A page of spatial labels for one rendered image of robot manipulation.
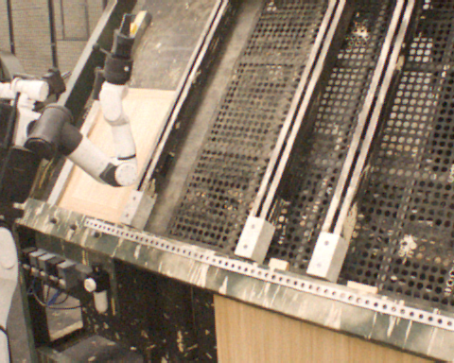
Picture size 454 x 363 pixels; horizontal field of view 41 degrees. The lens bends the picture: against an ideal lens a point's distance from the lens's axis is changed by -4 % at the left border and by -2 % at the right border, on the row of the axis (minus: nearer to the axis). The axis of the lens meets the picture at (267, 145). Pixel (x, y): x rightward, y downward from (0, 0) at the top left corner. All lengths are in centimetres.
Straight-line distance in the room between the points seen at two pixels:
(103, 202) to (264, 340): 80
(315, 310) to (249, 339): 60
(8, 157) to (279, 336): 107
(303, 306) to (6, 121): 107
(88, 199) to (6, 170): 55
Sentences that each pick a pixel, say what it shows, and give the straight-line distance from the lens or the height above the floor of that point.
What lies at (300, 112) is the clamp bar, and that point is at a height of 131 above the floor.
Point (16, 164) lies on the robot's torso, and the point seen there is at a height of 120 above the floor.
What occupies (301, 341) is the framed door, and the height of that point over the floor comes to 56.
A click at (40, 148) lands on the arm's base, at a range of 197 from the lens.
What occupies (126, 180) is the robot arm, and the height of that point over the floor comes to 112.
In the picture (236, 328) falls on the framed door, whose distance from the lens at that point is 233.
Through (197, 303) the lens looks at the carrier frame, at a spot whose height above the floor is 56.
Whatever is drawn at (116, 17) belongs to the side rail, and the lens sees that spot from 309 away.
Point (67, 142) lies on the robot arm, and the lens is 199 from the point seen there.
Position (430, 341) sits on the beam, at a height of 84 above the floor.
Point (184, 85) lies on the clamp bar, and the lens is 240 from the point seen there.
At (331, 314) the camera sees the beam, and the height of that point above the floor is 84.
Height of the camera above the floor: 165
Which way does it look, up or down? 12 degrees down
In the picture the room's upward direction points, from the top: 2 degrees counter-clockwise
